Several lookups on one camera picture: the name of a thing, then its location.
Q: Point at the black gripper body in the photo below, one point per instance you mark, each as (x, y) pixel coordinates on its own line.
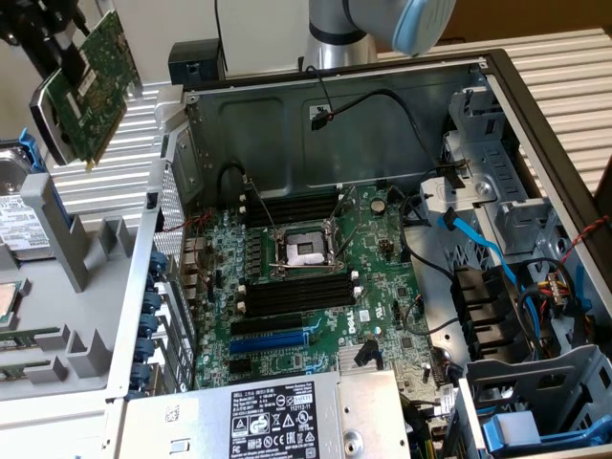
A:
(43, 33)

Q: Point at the green low-profile graphics card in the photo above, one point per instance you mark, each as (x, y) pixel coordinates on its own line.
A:
(102, 95)

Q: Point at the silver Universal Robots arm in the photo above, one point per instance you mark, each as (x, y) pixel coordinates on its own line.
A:
(334, 48)

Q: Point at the blue plastic disk caddy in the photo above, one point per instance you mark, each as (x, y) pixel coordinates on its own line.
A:
(31, 148)
(574, 437)

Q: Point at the black box device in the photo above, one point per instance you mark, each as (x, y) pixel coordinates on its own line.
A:
(196, 59)

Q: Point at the silver hard disk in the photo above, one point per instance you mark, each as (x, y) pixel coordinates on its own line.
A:
(19, 225)

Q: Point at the blue card retention clip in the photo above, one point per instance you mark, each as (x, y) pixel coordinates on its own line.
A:
(159, 264)
(132, 395)
(139, 375)
(146, 351)
(149, 325)
(153, 297)

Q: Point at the thin metal locking lever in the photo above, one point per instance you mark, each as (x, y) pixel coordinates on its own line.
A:
(350, 232)
(261, 204)

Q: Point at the gray plastic parts rack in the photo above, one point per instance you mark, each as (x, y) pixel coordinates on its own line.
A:
(48, 306)

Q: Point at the silver CPU chip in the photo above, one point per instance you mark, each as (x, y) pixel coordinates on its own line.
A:
(9, 306)

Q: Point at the green RAM stick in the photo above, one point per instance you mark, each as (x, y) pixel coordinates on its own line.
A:
(19, 374)
(24, 340)

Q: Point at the metal CPU socket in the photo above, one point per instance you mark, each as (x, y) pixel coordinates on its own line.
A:
(306, 251)

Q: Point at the metal socket cover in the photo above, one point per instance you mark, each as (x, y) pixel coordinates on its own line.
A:
(330, 234)

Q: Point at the long black expansion slot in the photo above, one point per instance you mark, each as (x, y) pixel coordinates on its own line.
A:
(268, 326)

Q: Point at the gray metal PC case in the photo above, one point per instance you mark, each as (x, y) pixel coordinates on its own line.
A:
(387, 153)

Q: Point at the round coin battery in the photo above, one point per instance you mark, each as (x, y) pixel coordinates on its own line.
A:
(379, 205)

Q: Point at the long blue expansion slot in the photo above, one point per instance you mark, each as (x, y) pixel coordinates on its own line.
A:
(268, 343)

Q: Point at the short black expansion slot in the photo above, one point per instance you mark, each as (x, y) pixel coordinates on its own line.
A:
(239, 365)

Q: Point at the green Dell motherboard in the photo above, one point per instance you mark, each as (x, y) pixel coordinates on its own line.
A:
(382, 287)

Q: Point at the silver finned chipset heatsink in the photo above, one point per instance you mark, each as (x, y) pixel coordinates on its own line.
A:
(346, 358)

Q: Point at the gray metal disk bay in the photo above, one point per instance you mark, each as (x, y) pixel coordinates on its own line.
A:
(497, 158)
(526, 382)

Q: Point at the silver power supply with label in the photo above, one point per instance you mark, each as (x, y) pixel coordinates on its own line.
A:
(373, 406)

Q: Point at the blue plastic latch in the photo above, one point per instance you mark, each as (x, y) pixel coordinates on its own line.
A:
(580, 287)

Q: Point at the pale plastic block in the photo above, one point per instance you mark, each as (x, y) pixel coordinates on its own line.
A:
(518, 425)

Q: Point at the black intrusion switch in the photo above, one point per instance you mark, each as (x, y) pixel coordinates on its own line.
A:
(153, 201)

